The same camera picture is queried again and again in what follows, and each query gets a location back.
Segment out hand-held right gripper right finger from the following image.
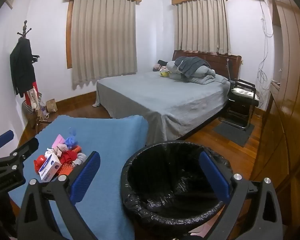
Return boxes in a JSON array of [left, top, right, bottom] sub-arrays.
[[197, 151, 284, 240]]

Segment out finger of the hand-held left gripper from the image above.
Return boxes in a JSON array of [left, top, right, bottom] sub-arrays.
[[0, 130, 15, 155], [0, 137, 40, 173]]

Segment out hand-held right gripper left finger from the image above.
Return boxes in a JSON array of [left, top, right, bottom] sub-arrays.
[[17, 151, 102, 240]]

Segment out red plastic wrapper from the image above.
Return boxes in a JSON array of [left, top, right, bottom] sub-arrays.
[[34, 155, 47, 173]]

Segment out grey sock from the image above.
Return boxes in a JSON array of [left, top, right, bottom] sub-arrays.
[[74, 152, 88, 167]]

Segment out orange mesh cloth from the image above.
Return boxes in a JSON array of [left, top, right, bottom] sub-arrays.
[[55, 162, 73, 177]]

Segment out red cloth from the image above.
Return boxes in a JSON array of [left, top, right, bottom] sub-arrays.
[[59, 150, 78, 167]]

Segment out white blue-print carton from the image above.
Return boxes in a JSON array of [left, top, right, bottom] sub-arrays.
[[37, 154, 63, 183]]

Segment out white tissue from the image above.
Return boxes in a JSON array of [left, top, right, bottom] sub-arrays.
[[46, 144, 68, 157]]

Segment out blue plastic bag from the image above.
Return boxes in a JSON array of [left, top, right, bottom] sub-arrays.
[[64, 127, 80, 150]]

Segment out black-lined waste bin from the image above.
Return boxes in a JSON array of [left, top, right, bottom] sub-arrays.
[[120, 142, 234, 240]]

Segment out dark wooden coat rack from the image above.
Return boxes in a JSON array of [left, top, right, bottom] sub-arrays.
[[17, 20, 53, 134]]

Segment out cardboard box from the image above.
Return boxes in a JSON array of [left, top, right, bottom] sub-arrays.
[[26, 110, 45, 128]]

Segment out black white checked bag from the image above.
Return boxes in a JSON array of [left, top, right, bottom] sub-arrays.
[[22, 92, 44, 117]]

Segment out blue scalloped mat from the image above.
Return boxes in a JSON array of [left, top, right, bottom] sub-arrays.
[[9, 114, 150, 240]]

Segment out dark grey floor mat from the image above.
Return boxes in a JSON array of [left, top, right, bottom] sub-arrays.
[[212, 120, 255, 148]]

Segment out brown paper bag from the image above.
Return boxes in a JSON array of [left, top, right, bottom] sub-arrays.
[[45, 99, 58, 113]]

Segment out beige patterned garment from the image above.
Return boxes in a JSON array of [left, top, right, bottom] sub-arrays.
[[27, 87, 41, 111]]

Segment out red garment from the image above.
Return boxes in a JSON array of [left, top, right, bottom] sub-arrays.
[[24, 81, 39, 105]]

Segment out black jacket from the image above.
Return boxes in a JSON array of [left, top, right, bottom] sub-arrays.
[[9, 38, 37, 98]]

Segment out grey chair cushion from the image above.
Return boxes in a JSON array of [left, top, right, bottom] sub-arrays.
[[231, 87, 259, 98]]

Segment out bed with grey sheet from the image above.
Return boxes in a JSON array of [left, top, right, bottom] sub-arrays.
[[92, 69, 232, 147]]

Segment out folded grey duvet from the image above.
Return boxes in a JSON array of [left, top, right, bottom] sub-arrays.
[[166, 60, 229, 85]]

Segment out dark grey garment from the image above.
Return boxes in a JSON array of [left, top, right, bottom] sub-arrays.
[[175, 56, 212, 78]]

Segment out dark wooden headboard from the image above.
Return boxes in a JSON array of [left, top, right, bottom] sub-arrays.
[[172, 50, 242, 83]]

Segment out wooden wardrobe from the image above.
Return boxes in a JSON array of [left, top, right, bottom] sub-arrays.
[[250, 0, 300, 240]]

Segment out wide beige curtain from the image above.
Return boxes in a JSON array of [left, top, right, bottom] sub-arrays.
[[70, 0, 138, 89]]

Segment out narrow beige curtain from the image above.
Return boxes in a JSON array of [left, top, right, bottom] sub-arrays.
[[177, 0, 232, 55]]

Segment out black metal-frame chair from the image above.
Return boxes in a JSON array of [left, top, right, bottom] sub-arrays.
[[220, 79, 260, 130]]

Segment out white headboard cable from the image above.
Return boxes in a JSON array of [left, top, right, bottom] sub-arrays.
[[225, 58, 233, 82]]

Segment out white wall cables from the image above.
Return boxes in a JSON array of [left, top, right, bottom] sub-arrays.
[[257, 0, 274, 90]]

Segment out wooden window frame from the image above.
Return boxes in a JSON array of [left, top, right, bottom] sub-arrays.
[[66, 1, 73, 69]]

